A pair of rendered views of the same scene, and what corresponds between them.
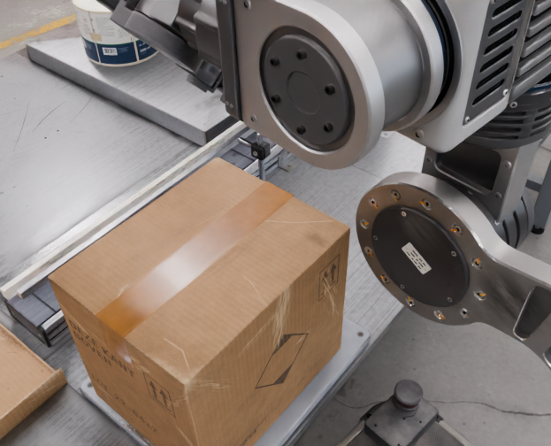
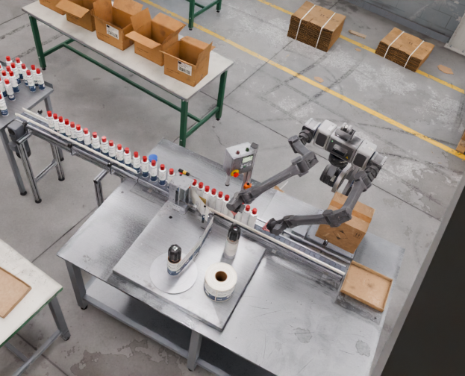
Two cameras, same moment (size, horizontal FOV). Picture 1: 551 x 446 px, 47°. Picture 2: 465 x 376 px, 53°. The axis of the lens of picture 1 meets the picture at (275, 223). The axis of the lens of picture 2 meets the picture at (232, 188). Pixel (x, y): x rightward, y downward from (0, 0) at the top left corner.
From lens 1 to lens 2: 3.31 m
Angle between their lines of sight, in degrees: 69
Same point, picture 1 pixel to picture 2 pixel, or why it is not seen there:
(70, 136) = (269, 295)
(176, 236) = not seen: hidden behind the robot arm
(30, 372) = (351, 270)
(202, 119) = (260, 250)
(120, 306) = (366, 220)
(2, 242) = (319, 295)
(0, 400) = (360, 274)
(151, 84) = (243, 270)
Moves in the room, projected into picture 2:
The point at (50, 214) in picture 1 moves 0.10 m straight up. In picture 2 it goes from (304, 286) to (308, 279)
